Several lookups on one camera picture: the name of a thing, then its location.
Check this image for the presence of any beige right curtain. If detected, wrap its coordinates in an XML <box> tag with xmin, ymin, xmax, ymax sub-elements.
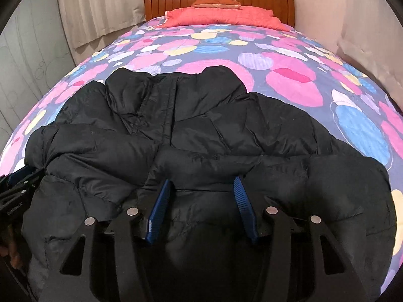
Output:
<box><xmin>338</xmin><ymin>0</ymin><xmax>402</xmax><ymax>107</ymax></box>

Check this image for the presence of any black puffer jacket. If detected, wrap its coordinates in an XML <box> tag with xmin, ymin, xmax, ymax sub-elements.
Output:
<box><xmin>22</xmin><ymin>66</ymin><xmax>397</xmax><ymax>301</ymax></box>

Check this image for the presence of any beige left curtain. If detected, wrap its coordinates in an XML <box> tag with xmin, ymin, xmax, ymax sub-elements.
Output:
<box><xmin>59</xmin><ymin>0</ymin><xmax>145</xmax><ymax>49</ymax></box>

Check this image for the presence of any orange embroidered pillow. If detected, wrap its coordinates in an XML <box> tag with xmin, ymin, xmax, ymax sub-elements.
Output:
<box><xmin>191</xmin><ymin>0</ymin><xmax>241</xmax><ymax>10</ymax></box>

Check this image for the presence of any red folded blanket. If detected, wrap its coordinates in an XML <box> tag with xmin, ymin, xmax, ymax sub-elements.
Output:
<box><xmin>160</xmin><ymin>6</ymin><xmax>290</xmax><ymax>31</ymax></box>

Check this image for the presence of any person's left hand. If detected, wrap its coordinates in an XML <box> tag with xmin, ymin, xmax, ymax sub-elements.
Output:
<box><xmin>1</xmin><ymin>225</ymin><xmax>24</xmax><ymax>270</ymax></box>

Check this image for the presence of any frosted glass wardrobe door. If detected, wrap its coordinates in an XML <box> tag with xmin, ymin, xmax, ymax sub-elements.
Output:
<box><xmin>1</xmin><ymin>0</ymin><xmax>75</xmax><ymax>146</ymax></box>

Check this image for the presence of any colourful dotted bed cover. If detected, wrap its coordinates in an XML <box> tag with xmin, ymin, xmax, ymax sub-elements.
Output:
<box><xmin>0</xmin><ymin>15</ymin><xmax>403</xmax><ymax>296</ymax></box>

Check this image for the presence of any beige curtain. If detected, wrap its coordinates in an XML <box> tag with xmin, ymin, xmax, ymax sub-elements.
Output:
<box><xmin>338</xmin><ymin>0</ymin><xmax>402</xmax><ymax>107</ymax></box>
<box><xmin>59</xmin><ymin>0</ymin><xmax>145</xmax><ymax>49</ymax></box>

